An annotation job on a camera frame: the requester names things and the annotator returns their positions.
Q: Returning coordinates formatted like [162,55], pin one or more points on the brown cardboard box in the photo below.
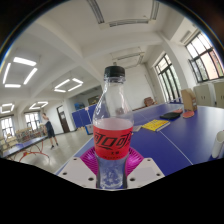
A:
[189,99]

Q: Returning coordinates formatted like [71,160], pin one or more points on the person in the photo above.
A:
[50,130]

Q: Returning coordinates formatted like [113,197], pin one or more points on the white cabinet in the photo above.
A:
[201,95]
[219,93]

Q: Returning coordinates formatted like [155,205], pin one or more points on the wide black-framed window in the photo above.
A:
[206,56]

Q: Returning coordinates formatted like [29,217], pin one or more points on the yellow book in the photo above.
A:
[155,125]

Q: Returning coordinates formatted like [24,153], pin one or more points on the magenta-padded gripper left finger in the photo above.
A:
[78,171]

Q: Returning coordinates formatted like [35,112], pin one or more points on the red table tennis paddle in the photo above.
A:
[178,110]
[188,114]

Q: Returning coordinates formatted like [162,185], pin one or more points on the blue table with red legs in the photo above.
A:
[20,146]

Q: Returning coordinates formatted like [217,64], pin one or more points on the white mug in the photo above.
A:
[218,145]

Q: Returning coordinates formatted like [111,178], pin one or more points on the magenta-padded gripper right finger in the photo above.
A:
[143,171]

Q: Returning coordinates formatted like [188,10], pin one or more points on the brown armchair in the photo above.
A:
[149,101]

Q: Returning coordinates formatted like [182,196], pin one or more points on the ceiling lights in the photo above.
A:
[30,76]

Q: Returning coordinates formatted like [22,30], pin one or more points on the dark brown door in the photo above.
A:
[63,119]

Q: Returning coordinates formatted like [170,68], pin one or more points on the folded blue tables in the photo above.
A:
[82,116]

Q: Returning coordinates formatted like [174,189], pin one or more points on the tall black-framed window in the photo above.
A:
[168,78]

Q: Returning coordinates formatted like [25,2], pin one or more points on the clear bottle with red label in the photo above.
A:
[112,140]

